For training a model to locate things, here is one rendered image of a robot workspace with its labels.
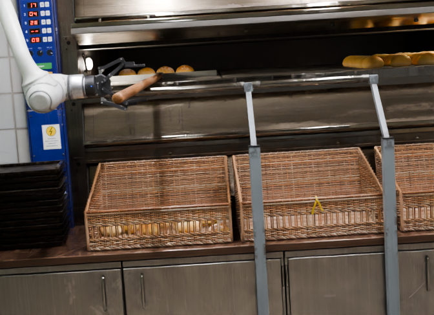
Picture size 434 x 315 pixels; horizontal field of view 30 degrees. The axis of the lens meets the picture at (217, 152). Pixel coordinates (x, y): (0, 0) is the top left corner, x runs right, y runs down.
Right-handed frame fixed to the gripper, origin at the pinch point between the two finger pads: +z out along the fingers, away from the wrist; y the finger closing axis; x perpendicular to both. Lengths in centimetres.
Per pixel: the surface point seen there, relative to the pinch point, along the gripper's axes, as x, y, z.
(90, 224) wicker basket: -4, 52, -23
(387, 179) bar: 6, 40, 86
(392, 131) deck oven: -54, 29, 102
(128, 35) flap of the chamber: -45.3, -18.6, -8.0
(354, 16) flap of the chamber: -39, -20, 85
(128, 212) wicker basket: -3.5, 48.0, -8.6
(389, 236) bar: 6, 61, 86
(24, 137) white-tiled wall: -53, 22, -57
